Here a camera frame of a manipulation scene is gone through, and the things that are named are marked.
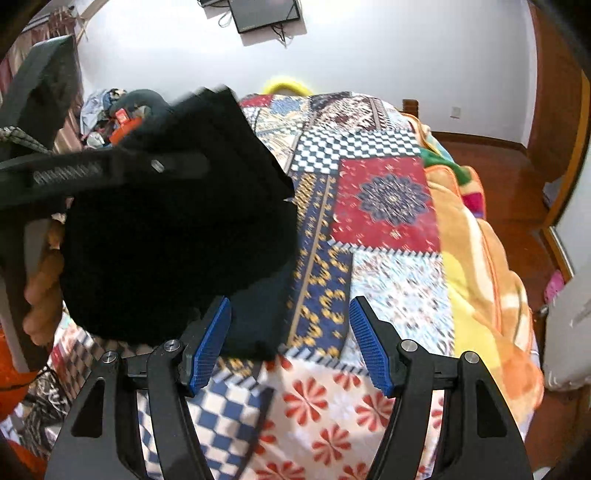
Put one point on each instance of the white wall outlet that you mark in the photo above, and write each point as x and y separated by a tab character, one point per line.
455	112

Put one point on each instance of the small red box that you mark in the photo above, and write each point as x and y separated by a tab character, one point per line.
122	115

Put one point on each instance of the person's left hand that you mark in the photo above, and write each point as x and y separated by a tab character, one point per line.
46	272

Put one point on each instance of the orange cloth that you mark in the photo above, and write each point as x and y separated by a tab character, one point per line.
16	387

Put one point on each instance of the orange fleece blanket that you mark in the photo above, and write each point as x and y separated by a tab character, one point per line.
485	277

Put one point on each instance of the small black wall monitor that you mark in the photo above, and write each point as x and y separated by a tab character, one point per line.
265	14

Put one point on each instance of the pile of clothes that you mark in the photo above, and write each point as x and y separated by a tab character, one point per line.
94	110

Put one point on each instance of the black pants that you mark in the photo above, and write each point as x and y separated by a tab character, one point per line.
161	258

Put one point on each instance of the wooden bedpost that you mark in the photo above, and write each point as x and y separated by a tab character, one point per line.
410	107

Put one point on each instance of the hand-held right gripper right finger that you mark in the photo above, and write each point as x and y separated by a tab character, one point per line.
369	353

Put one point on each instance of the patchwork printed blanket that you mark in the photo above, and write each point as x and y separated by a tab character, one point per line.
388	194

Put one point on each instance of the white plastic bin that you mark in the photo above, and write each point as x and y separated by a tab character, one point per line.
570	341

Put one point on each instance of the striped brown curtain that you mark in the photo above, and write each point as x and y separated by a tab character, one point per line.
62	21

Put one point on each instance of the orange box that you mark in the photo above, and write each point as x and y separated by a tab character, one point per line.
127	130

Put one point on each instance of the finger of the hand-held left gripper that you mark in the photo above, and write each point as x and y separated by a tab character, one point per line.
115	166

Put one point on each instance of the pink slipper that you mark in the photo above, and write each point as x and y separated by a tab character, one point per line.
554	286

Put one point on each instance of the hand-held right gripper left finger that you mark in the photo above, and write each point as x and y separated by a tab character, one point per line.
210	350

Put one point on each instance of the grey curved pillow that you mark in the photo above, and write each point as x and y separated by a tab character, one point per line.
138	98

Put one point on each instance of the brown wooden door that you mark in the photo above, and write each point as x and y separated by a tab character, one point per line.
554	92

